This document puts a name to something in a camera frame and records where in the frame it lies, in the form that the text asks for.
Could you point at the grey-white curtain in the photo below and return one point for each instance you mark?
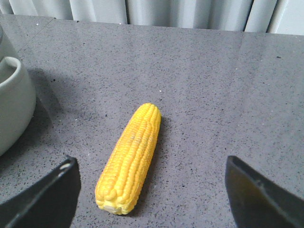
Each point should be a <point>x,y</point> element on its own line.
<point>272,16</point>

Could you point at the pale green pot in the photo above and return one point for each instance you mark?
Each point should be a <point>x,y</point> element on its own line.
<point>17,101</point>

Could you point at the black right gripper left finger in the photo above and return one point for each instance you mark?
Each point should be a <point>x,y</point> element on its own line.
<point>49,203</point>

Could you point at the yellow corn cob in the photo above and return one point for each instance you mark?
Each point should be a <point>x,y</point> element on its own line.
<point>120,184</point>

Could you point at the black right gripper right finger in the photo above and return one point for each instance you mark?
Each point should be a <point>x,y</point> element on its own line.
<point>257,202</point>

